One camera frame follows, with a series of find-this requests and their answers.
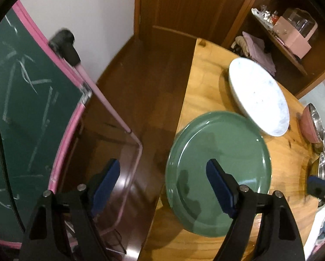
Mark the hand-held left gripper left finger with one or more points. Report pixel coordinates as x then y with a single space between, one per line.
108 185

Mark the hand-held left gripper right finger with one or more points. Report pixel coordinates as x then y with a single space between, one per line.
219 187

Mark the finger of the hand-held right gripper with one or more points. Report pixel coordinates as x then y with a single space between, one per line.
314 181

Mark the large stainless steel bowl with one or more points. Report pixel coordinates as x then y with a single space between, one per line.
321 165

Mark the green round plate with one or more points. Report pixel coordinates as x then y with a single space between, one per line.
200 152

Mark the pink bowl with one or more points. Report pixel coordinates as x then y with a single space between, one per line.
305 125

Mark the white marbled plate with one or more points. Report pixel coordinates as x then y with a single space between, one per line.
257 95

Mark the striped white blanket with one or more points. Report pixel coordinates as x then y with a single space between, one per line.
321 228

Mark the wooden shelf unit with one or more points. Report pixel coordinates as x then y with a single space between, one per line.
293 70

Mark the lilac folded cloth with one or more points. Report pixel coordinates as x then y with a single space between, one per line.
260 51

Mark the beige crumpled cloth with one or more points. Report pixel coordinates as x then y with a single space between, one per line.
240 43

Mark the pink kitchen appliance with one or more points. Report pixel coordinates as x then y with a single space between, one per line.
295 35

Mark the cluster of glassware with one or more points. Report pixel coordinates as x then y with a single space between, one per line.
265 15

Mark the wooden door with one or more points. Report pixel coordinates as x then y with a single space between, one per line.
184 8

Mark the green chalkboard with pink frame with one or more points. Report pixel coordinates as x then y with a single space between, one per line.
21 87

